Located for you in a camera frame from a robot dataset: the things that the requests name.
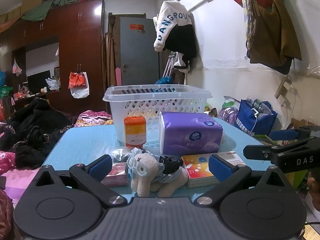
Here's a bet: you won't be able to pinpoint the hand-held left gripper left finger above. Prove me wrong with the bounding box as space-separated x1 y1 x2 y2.
35 154 127 207

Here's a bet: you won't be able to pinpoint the black clothing pile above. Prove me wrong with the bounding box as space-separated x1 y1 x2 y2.
0 97 75 169

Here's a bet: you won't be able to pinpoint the pink packet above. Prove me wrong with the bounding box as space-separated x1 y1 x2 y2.
101 162 130 187

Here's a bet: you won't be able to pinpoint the red white plastic bag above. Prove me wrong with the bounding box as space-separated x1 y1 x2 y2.
68 71 90 98

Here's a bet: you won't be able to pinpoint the white lettered sweatshirt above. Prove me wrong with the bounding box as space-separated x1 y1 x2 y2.
152 1 193 53

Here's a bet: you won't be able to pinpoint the black plastic clip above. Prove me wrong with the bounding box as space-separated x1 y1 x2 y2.
159 156 184 174

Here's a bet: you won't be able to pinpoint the grey door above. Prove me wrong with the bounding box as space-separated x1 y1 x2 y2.
119 17 160 87

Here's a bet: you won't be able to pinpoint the brown wooden wardrobe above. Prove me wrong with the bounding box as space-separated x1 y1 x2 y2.
0 0 107 117

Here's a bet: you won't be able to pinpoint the green white plastic bag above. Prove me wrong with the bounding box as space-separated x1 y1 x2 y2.
222 96 236 108

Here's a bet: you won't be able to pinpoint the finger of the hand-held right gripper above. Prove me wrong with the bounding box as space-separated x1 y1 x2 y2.
243 137 320 161
269 126 320 141

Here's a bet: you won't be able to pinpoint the green cloth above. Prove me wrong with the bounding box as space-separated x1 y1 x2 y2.
21 0 84 22

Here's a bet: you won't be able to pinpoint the beige plush toy with glasses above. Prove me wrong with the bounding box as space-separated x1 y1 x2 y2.
126 147 190 197

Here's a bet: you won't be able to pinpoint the white plastic basket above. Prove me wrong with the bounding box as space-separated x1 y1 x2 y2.
102 85 212 147

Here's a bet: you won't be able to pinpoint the yellow patterned bag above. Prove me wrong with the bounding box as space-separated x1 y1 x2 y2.
244 0 256 46

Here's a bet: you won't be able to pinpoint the purple plastic bag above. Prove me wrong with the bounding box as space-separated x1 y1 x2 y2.
217 106 239 125

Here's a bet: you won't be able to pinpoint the olive hanging bag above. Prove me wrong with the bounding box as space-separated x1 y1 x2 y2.
246 0 303 68

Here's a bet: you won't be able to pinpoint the orange capped bottle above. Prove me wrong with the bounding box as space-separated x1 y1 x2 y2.
124 116 147 147

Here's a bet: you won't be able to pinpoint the black hanging garment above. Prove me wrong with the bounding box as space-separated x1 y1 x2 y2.
164 25 198 74

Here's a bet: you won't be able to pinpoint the black television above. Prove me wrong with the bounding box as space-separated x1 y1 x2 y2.
27 70 51 95

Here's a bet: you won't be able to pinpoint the blue tote bag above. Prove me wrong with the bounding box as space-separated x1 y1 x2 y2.
236 99 278 137

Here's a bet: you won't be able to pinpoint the wooden boards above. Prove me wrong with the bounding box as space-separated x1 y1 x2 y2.
104 12 121 87

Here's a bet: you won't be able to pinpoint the plastic bottles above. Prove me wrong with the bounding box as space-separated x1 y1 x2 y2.
246 96 273 117

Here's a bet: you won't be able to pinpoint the white orange medicine box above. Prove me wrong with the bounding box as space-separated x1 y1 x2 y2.
182 151 247 189

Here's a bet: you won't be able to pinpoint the pink bedsheet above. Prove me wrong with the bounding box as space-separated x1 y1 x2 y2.
0 150 44 230

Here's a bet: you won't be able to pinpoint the purple tissue pack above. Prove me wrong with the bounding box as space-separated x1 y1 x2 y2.
159 112 224 155

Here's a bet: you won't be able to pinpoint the cardboard box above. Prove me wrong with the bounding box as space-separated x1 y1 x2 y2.
21 0 48 14

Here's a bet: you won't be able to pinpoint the pink white plastic bag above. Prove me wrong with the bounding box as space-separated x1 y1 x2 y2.
12 58 22 77

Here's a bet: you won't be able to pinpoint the clear bag of dark items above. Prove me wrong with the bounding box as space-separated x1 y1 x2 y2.
109 148 133 164

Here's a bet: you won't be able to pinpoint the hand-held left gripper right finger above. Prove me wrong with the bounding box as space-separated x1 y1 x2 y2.
194 154 285 207

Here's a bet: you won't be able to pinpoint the metal crutch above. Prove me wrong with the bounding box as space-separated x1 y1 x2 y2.
162 52 177 78

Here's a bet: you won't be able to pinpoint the wall socket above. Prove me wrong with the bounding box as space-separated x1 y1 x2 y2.
274 77 295 99

